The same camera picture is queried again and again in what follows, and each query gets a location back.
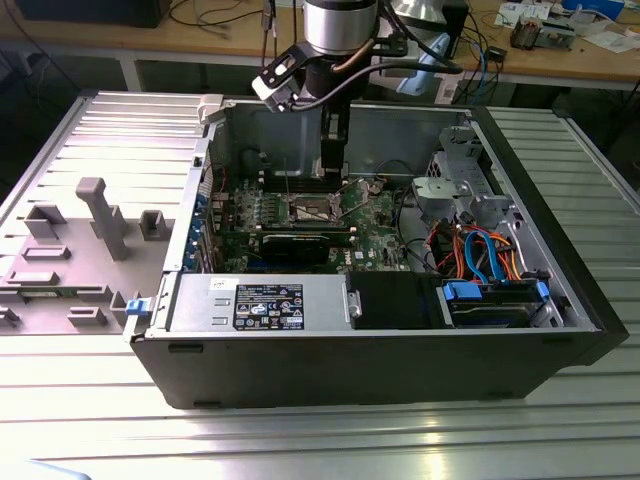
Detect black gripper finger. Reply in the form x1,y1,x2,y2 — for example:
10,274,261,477
319,141,349,172

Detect metal socket cover frame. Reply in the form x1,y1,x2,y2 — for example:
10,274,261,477
335,177,375,221

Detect CPU socket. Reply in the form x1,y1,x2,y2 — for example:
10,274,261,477
282,192,344,226

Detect black plastic cover box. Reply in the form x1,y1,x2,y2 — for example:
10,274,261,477
347,271,444,331

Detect metal CPU cooler heatsink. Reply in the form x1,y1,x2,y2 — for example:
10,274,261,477
508,13,540,51

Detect green motherboard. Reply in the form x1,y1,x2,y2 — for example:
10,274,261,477
207,172,431,275

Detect black graphics card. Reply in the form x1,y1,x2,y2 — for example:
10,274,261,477
258,232,332,267

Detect grey plastic case latch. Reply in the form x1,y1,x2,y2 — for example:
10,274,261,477
196,93,227,127

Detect silver drive bay cage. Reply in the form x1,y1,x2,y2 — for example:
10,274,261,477
429,123,519,236

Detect black computer tower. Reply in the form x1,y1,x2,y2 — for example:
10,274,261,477
442,0,471,61

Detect hard disk in blue carrier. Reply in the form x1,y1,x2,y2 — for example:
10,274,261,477
439,279,554,330

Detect silver power supply unit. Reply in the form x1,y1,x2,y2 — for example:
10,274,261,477
167,272,351,335

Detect printed paper sheets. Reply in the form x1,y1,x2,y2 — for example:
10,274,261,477
494,1,526,27

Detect black open PC case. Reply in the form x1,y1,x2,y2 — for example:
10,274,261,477
128,94,630,411

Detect wooden desk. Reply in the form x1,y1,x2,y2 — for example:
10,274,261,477
0,0,640,94

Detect large black box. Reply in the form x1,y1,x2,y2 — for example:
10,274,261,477
14,0,174,30

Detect grey electronic device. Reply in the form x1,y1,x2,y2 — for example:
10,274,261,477
537,17,576,51

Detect grey plastic parts rack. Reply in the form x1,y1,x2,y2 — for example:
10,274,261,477
0,176,177,337

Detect white and blue boxes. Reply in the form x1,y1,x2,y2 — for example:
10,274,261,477
559,0,626,24

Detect white paper sheet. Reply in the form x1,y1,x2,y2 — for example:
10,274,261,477
582,19,640,56

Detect green RAM stick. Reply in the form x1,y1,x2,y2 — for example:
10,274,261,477
19,286,64,300

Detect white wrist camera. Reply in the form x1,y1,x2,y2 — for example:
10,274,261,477
251,47,310,114

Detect thin black wire loop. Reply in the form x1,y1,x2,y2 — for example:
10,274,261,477
392,187,439,274

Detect thick black wrist cable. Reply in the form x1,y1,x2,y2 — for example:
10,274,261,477
289,58,464,110

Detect thin red wire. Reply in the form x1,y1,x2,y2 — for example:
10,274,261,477
202,162,230,195

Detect silver round metal bracket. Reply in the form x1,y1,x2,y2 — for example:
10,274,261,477
410,175,475,224

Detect red wire bundle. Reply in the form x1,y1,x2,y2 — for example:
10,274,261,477
427,219,466,276

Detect thin blue cable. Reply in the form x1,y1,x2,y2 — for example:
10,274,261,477
472,29,496,99

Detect blue flat wire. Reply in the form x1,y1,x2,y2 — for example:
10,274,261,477
463,227,507,286

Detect blue slot retention bracket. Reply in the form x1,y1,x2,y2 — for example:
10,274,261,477
182,192,210,274

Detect orange wire bundle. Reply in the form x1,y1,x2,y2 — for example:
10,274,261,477
482,227,525,281

